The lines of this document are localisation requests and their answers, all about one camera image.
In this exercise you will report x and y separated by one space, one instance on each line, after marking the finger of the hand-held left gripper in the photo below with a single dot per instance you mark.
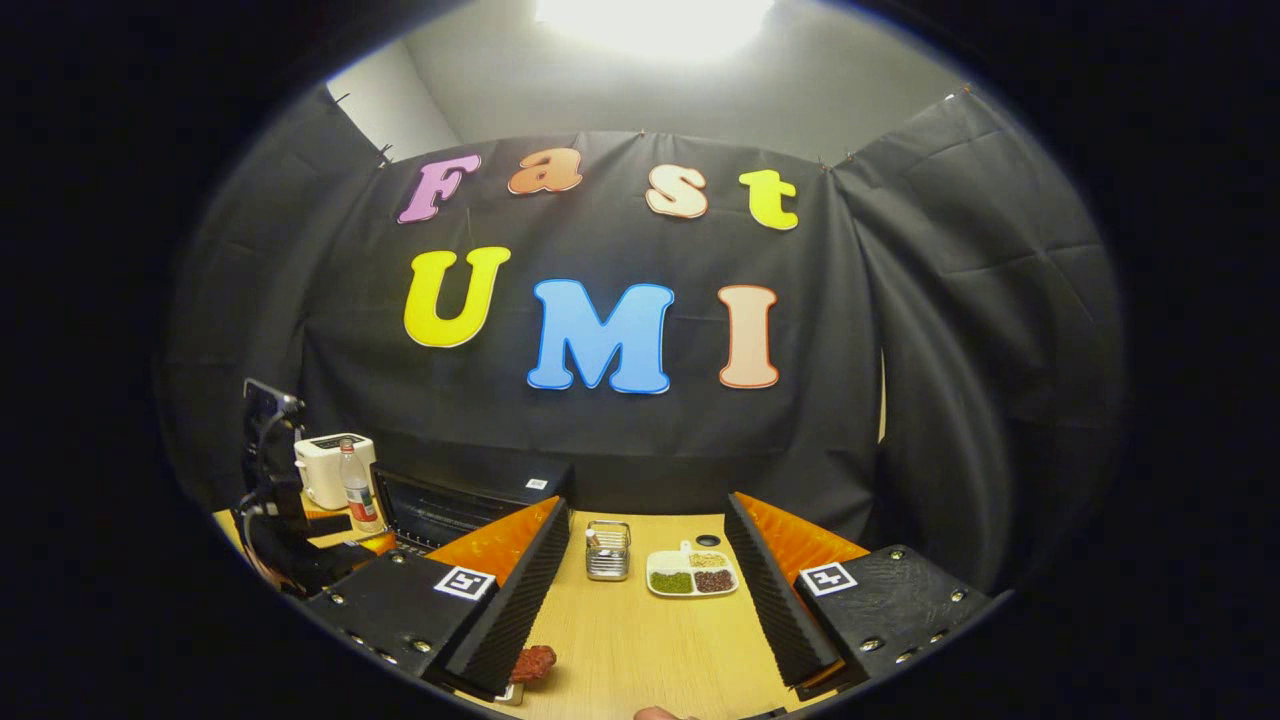
372 543
328 523

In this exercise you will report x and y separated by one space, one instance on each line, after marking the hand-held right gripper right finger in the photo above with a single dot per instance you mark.
775 590

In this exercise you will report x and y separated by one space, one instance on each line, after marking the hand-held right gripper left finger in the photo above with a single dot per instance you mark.
520 600

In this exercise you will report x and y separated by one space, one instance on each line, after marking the reddish brown meat piece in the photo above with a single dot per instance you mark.
533 663

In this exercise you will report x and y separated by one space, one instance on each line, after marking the black electric oven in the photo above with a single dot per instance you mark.
450 505

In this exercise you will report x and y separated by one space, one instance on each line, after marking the clear plastic bottle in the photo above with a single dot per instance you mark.
358 495

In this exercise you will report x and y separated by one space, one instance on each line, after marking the white toaster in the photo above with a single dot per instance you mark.
320 470

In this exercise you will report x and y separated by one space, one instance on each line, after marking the white divided plate with beans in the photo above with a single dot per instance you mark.
692 575

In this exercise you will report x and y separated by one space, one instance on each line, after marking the white rectangular tray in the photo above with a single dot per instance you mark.
510 694

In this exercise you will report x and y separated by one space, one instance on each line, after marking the ceiling light panel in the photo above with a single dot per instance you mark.
655 25

